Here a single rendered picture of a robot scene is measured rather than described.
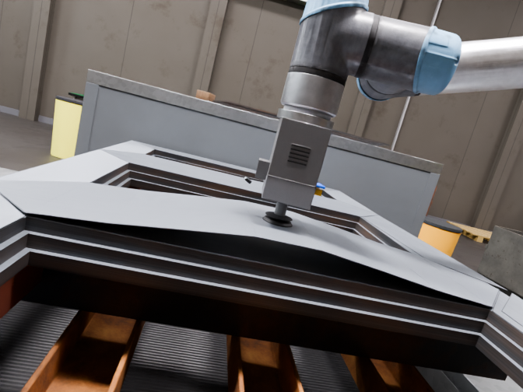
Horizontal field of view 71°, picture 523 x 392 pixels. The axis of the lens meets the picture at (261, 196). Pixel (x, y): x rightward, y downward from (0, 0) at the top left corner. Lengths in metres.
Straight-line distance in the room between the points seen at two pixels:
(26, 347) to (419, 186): 1.30
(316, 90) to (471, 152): 8.39
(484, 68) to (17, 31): 8.77
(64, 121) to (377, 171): 4.33
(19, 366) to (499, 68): 0.86
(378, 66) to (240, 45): 7.30
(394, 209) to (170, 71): 6.76
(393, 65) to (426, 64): 0.04
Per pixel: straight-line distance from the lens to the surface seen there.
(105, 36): 8.31
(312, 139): 0.45
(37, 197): 0.51
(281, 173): 0.45
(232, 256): 0.42
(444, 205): 8.74
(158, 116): 1.31
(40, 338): 0.81
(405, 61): 0.48
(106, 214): 0.46
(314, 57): 0.47
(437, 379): 0.87
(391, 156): 1.45
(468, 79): 0.64
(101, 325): 0.60
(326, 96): 0.46
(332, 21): 0.48
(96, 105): 1.35
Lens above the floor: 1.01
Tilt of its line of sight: 10 degrees down
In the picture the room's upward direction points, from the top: 15 degrees clockwise
